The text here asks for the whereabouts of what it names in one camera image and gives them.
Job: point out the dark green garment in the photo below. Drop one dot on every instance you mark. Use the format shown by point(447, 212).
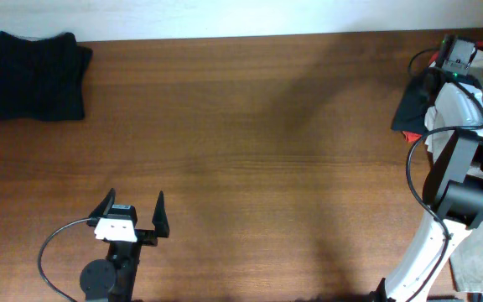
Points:
point(416, 100)

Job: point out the folded black garment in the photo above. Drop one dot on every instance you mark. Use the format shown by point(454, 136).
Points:
point(42, 79)

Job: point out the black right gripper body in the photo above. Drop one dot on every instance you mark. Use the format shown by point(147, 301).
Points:
point(470, 76)

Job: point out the white garment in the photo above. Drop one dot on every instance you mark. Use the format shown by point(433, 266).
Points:
point(455, 106)

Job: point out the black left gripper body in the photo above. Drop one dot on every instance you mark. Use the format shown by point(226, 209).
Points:
point(127, 254)

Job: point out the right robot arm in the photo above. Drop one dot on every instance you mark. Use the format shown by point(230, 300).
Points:
point(452, 195)

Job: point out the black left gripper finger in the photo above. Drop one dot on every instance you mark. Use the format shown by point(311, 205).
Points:
point(102, 208)
point(160, 219)

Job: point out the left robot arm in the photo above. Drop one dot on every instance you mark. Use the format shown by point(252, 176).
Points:
point(112, 278)

